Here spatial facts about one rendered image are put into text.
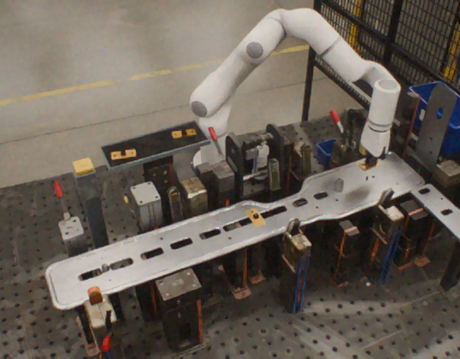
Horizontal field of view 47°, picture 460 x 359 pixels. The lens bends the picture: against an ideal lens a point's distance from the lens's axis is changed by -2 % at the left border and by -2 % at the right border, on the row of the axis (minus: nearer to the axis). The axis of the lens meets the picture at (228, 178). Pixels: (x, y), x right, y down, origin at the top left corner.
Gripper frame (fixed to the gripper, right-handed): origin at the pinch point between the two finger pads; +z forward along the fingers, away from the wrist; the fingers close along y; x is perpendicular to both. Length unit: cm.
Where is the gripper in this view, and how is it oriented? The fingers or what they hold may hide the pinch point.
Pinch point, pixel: (371, 159)
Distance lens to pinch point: 200.8
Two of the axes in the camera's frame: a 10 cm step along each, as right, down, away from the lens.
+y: 4.3, 6.0, -6.8
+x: 9.0, -2.8, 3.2
